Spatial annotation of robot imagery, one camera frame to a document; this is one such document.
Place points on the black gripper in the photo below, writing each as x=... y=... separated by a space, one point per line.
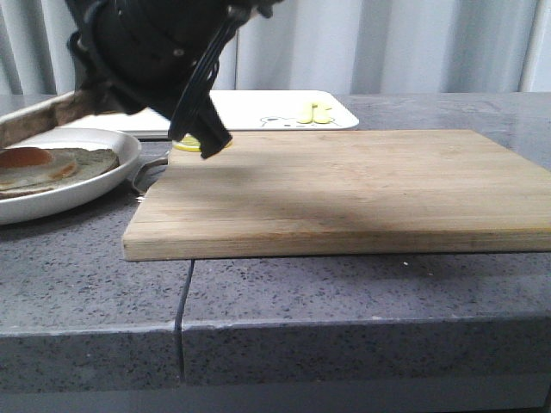
x=159 y=54

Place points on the white round plate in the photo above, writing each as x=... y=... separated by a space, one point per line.
x=35 y=206

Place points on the white bread slice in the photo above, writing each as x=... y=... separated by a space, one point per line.
x=45 y=116

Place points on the white rectangular tray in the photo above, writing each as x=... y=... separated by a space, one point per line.
x=240 y=110

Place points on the bottom bread slice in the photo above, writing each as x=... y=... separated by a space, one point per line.
x=90 y=165

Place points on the yellow lemon slice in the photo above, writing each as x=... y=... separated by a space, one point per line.
x=188 y=144

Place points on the yellow plastic fork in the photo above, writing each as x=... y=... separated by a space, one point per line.
x=305 y=115

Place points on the yellow plastic knife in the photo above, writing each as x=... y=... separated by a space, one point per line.
x=321 y=113

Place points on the wooden cutting board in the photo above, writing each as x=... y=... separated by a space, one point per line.
x=347 y=192

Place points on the grey curtain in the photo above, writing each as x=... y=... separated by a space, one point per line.
x=393 y=47

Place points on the fried egg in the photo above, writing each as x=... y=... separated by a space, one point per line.
x=27 y=166

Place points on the metal cutting board handle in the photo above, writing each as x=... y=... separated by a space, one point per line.
x=141 y=173

